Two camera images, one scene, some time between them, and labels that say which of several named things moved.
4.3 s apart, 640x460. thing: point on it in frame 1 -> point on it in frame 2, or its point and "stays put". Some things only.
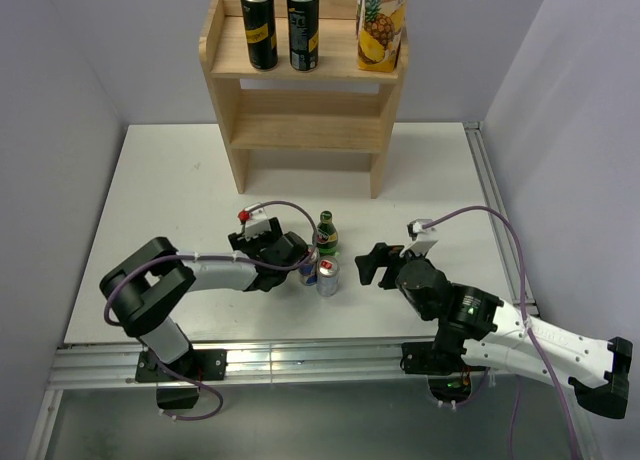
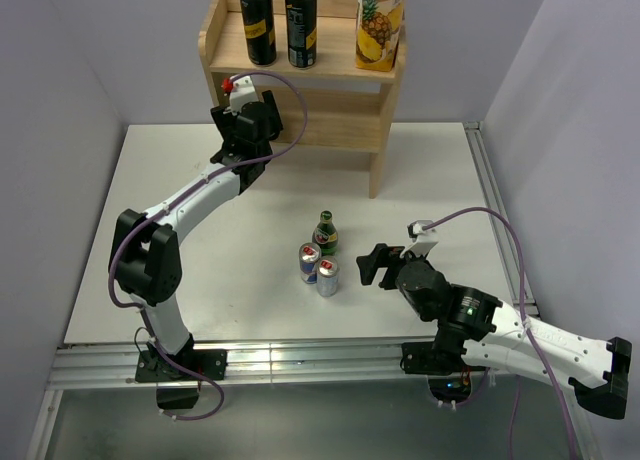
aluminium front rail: [114, 368] stays put
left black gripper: [239, 240] -> [225, 123]
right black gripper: [382, 254] stays put
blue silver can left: [308, 268] stays put
